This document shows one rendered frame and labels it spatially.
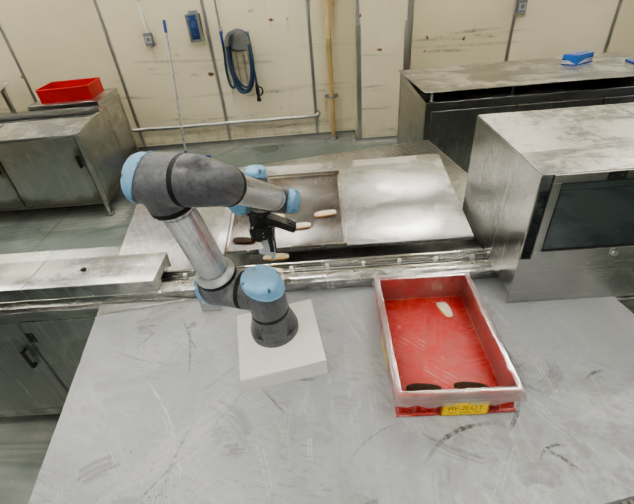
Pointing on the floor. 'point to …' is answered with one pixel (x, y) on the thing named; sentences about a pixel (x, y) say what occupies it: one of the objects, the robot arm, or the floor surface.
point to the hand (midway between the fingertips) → (275, 253)
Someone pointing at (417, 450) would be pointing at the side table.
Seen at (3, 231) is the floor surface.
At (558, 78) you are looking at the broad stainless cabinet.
